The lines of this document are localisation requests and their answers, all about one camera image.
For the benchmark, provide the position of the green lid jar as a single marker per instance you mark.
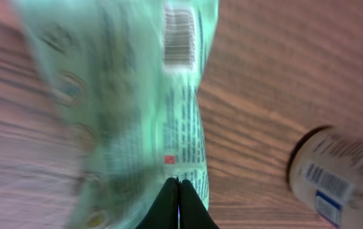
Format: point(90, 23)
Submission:
point(325, 172)

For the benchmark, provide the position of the teal tissue packet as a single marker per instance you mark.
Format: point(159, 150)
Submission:
point(125, 76)

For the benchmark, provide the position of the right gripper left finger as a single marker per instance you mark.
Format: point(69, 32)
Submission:
point(163, 213)

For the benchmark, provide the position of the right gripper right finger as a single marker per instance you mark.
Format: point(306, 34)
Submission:
point(193, 214)

